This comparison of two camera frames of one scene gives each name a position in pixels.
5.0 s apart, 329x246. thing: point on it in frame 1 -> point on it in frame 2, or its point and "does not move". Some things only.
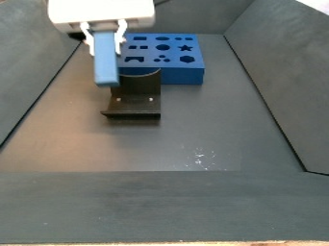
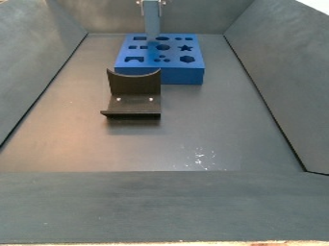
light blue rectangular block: (106, 63) -> (151, 16)
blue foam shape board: (174, 53) does not move
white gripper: (86, 12) -> (160, 5)
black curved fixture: (135, 98) does not move
